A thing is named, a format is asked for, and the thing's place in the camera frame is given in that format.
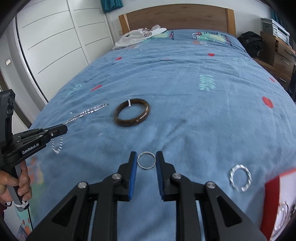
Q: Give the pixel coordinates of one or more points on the blue patterned bedspread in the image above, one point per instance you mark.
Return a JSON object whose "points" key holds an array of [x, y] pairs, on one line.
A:
{"points": [[212, 107]]}

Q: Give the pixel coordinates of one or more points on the black backpack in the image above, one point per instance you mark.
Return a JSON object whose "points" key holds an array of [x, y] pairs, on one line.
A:
{"points": [[252, 42]]}

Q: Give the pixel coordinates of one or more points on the twisted silver bangle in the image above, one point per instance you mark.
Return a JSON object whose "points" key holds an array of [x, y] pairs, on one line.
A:
{"points": [[281, 216], [240, 178]]}

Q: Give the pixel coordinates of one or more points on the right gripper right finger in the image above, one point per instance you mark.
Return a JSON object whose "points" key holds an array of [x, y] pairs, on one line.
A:
{"points": [[202, 210]]}

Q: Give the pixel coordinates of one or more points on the white clothing on bed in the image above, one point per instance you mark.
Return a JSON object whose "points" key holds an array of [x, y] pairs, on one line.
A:
{"points": [[137, 36]]}

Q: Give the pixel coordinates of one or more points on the brown jade bangle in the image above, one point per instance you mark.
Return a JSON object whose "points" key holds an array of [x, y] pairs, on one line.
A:
{"points": [[132, 112]]}

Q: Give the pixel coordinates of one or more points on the white wardrobe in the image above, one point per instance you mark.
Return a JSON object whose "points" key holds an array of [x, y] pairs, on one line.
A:
{"points": [[47, 43]]}

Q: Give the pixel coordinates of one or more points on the teal curtain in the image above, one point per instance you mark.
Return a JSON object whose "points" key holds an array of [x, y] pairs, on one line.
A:
{"points": [[111, 5]]}

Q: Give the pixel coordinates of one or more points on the red jewelry box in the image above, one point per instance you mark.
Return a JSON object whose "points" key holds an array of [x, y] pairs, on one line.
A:
{"points": [[279, 189]]}

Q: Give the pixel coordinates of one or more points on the wooden headboard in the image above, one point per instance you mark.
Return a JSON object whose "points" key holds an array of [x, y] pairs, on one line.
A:
{"points": [[180, 16]]}

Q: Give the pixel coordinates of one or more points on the person's left hand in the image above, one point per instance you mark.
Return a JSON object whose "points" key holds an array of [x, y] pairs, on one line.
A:
{"points": [[23, 182]]}

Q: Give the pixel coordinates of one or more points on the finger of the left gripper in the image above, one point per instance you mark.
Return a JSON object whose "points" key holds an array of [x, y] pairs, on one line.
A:
{"points": [[57, 130]]}

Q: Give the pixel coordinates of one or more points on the white storage boxes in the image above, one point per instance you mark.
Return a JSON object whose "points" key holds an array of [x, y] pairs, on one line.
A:
{"points": [[272, 27]]}

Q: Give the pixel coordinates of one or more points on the twisted silver bangle on bed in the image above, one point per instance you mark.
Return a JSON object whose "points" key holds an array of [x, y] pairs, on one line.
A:
{"points": [[240, 178]]}

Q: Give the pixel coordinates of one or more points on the small silver ring bangle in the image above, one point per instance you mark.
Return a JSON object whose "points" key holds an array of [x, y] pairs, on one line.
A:
{"points": [[146, 160]]}

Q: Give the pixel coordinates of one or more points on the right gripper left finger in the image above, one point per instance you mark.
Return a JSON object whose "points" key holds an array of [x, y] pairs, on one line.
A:
{"points": [[90, 211]]}

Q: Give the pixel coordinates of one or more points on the wooden drawer cabinet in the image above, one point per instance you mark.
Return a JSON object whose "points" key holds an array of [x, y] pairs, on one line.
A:
{"points": [[278, 58]]}

